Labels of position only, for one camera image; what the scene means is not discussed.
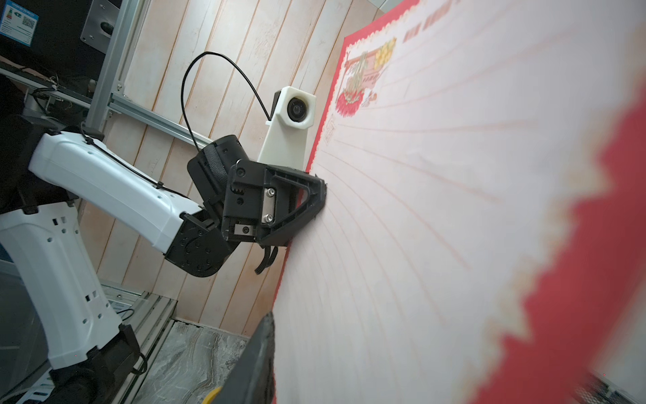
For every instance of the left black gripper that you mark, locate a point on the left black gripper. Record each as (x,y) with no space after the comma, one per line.
(232,187)

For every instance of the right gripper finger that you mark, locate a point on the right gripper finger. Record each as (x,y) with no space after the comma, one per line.
(252,378)

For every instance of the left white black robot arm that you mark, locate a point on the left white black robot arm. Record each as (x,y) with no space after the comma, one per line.
(63,191)

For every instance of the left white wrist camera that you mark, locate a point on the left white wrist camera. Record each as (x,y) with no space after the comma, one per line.
(293,114)

